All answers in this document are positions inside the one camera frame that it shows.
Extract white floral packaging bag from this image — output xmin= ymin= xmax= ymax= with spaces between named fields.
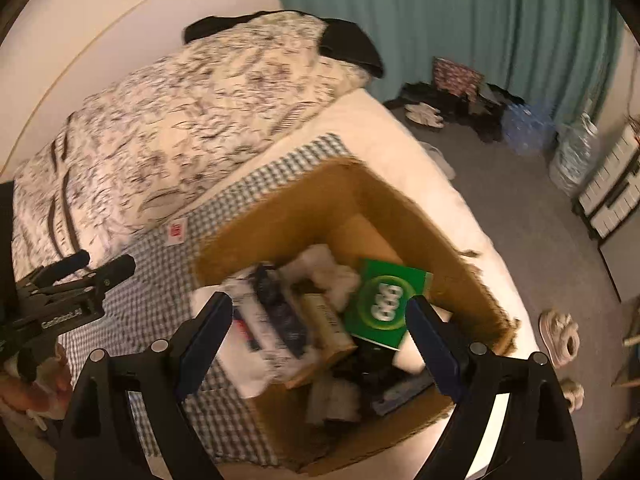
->
xmin=190 ymin=262 xmax=320 ymax=399

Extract tan rectangular carton box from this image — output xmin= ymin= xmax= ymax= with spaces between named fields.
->
xmin=284 ymin=292 xmax=356 ymax=389

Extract person's left hand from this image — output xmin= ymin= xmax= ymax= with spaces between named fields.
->
xmin=1 ymin=342 xmax=73 ymax=413

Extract checkered gingham cloth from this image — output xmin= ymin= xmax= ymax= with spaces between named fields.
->
xmin=61 ymin=133 xmax=349 ymax=466

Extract small red white sachet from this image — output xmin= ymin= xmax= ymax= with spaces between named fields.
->
xmin=165 ymin=217 xmax=188 ymax=247

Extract beige fluffy slipper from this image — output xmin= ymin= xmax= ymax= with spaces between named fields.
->
xmin=538 ymin=310 xmax=580 ymax=368

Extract floral white duvet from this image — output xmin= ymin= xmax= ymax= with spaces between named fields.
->
xmin=12 ymin=11 xmax=371 ymax=276

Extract green 999 medicine box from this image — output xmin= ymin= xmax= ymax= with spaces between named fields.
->
xmin=343 ymin=259 xmax=433 ymax=351

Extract crumpled white tissue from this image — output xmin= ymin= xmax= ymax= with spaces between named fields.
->
xmin=280 ymin=244 xmax=361 ymax=313

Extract grey mini fridge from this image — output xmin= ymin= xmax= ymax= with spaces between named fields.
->
xmin=600 ymin=226 xmax=639 ymax=304

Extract brown cardboard box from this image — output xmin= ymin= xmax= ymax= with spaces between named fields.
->
xmin=195 ymin=158 xmax=516 ymax=476

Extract white suitcase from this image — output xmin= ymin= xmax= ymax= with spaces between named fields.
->
xmin=572 ymin=125 xmax=639 ymax=243

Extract large clear water jug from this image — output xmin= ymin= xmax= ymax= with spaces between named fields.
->
xmin=549 ymin=113 xmax=600 ymax=196

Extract pack of water bottles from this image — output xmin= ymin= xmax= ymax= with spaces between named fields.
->
xmin=501 ymin=103 xmax=555 ymax=156

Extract black garment on bed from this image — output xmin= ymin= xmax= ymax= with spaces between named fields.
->
xmin=182 ymin=11 xmax=385 ymax=79

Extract pile of dark shoes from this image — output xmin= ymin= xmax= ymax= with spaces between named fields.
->
xmin=383 ymin=82 xmax=526 ymax=143

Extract white sneakers by curtain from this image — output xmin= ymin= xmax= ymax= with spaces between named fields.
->
xmin=405 ymin=102 xmax=445 ymax=129

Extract patterned red bag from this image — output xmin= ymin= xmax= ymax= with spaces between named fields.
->
xmin=433 ymin=56 xmax=484 ymax=102

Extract teal curtain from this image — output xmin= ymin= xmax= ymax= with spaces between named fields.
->
xmin=281 ymin=0 xmax=624 ymax=122

